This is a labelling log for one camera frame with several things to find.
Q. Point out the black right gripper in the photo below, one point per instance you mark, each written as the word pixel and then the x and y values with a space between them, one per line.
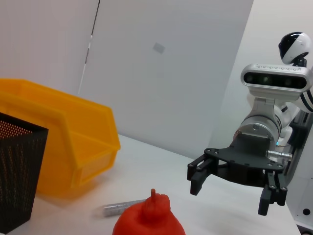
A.
pixel 244 161

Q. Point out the orange-red toy orange fruit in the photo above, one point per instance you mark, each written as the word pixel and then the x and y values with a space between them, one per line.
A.
pixel 146 220

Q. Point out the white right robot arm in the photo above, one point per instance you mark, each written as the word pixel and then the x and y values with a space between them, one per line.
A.
pixel 259 124

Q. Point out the grey glitter pen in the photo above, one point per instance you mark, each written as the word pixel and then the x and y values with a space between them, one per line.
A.
pixel 115 208

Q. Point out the black mesh pen holder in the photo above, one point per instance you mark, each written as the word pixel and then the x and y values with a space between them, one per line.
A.
pixel 17 171

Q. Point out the black and white robot head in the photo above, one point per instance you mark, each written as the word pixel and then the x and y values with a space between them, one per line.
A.
pixel 293 47

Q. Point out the grey sticker patch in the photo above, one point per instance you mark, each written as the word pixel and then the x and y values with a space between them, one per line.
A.
pixel 159 47

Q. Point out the yellow plastic storage bin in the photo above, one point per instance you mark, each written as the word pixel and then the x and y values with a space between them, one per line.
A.
pixel 85 127

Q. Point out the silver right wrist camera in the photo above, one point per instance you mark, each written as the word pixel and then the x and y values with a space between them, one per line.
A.
pixel 269 79

